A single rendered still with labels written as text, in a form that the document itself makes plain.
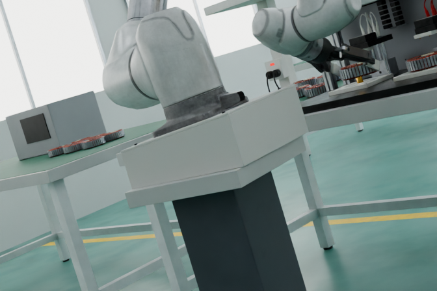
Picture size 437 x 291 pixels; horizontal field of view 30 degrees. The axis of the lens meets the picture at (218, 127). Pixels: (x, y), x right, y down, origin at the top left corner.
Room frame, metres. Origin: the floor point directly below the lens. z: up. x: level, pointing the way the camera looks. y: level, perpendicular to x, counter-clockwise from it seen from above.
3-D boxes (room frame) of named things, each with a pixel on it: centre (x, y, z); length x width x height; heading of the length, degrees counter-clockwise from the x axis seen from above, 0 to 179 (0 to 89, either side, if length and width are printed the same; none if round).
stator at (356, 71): (2.36, -0.44, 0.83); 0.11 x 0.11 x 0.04
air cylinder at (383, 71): (2.65, -0.57, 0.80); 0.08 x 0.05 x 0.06; 44
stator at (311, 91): (2.95, -0.39, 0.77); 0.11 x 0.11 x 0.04
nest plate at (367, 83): (2.55, -0.47, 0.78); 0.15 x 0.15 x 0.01; 44
